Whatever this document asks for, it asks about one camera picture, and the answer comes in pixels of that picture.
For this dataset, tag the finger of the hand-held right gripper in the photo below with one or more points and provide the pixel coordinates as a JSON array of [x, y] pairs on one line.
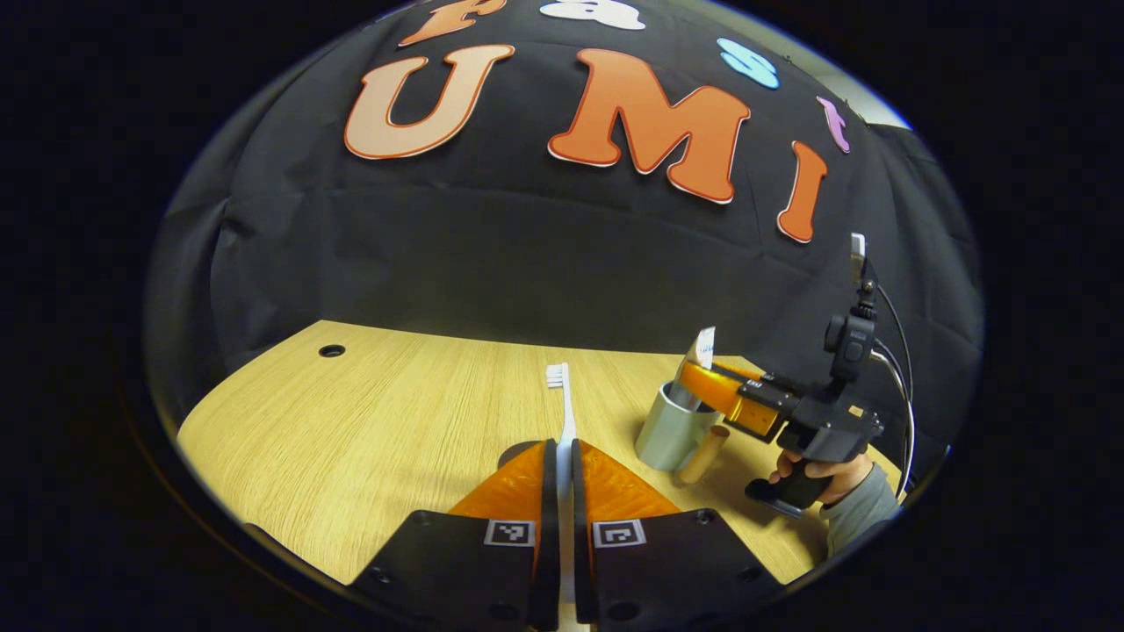
[[738, 402], [745, 371]]

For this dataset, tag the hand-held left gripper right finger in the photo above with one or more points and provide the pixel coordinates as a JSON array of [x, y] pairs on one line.
[[667, 562]]

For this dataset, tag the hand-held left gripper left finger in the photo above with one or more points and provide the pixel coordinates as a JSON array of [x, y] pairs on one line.
[[457, 570]]

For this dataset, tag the white toothpaste tube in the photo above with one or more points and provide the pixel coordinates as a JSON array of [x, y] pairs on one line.
[[702, 347]]

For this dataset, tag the white toothbrush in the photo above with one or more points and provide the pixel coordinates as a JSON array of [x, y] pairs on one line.
[[566, 412]]

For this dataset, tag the black backdrop cloth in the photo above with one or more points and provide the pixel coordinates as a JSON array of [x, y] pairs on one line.
[[527, 263]]

